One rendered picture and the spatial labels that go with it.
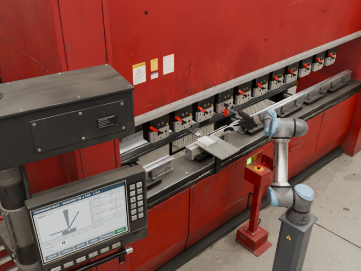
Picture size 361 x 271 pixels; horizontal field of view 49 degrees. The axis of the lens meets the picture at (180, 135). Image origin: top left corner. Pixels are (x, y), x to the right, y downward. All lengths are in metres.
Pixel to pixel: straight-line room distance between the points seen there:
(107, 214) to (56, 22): 0.77
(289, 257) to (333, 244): 0.97
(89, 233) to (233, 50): 1.63
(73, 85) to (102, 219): 0.53
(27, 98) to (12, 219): 0.49
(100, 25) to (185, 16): 0.72
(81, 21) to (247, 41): 1.42
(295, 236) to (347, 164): 2.19
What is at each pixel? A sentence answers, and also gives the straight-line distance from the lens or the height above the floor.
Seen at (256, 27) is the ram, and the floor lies 1.73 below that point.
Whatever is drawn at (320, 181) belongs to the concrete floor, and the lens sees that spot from 4.36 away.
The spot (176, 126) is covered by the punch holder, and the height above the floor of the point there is 1.22.
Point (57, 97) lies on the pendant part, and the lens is 1.36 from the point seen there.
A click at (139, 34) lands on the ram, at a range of 2.17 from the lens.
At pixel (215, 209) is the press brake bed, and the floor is 0.40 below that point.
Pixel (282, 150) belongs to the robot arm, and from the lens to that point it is 2.48.
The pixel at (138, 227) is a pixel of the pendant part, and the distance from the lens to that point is 1.73.
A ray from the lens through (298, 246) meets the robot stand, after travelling 2.71.
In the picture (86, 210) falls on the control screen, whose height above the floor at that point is 1.50.
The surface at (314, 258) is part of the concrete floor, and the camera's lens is 3.55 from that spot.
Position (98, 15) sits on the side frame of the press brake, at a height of 2.08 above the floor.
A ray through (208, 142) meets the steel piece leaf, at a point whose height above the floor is 1.00.
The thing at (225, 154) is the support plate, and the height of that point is 1.00.
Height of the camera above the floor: 2.52
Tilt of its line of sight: 31 degrees down
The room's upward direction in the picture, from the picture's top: 1 degrees clockwise
